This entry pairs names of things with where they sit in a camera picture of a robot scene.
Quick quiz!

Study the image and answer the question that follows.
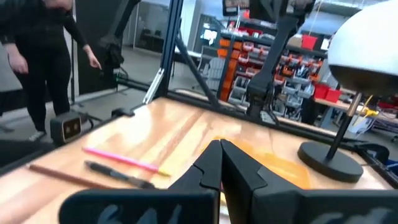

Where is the yellow object on workbench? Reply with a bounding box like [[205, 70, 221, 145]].
[[356, 94, 380, 126]]

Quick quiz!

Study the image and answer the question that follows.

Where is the silver aluminium bracket strip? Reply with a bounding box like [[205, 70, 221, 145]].
[[142, 67, 166, 105]]

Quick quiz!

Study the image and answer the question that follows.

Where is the black partition panel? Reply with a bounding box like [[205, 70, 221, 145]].
[[73, 0, 126, 95]]

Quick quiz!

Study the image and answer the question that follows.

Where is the person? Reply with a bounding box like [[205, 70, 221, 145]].
[[0, 0, 103, 141]]

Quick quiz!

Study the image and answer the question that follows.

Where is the grey table-level camera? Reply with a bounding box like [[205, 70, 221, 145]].
[[49, 111, 83, 146]]

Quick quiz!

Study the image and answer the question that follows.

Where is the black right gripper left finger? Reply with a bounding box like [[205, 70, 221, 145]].
[[58, 139, 223, 224]]

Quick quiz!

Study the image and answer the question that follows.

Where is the red parts bin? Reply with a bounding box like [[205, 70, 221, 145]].
[[313, 83, 329, 100], [326, 88, 343, 104]]

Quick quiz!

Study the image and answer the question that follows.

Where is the pink pen with yellow cap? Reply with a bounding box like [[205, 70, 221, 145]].
[[81, 146, 172, 178]]

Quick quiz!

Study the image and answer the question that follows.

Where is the blue storage bin with clutter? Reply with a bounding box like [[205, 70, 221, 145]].
[[384, 157, 398, 175]]

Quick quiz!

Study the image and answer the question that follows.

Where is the white globe table lamp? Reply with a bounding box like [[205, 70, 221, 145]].
[[297, 0, 398, 184]]

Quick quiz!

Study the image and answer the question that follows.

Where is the black aluminium table frame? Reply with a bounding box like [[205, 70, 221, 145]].
[[0, 0, 398, 189]]

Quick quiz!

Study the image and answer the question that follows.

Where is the grey chair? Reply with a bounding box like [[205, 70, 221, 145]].
[[198, 45, 226, 91]]

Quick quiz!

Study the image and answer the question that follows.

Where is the person's hand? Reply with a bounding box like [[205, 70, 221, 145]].
[[7, 52, 30, 75], [81, 44, 103, 70]]

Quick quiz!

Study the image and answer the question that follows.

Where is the black pen with clip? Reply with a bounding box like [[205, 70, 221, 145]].
[[84, 159, 157, 190]]

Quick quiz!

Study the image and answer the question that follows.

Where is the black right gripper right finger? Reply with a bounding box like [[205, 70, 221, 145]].
[[221, 139, 398, 224]]

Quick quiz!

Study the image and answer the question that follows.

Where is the wooden workbench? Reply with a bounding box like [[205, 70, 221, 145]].
[[313, 96, 398, 126]]

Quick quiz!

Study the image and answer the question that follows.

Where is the brown pencil with blue cap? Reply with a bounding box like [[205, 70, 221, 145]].
[[25, 163, 113, 190]]

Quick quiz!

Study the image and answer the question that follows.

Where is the black table edge clamp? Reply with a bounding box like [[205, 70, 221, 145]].
[[111, 106, 136, 119]]

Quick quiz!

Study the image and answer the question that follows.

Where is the red box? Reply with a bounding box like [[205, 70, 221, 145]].
[[301, 34, 319, 51]]

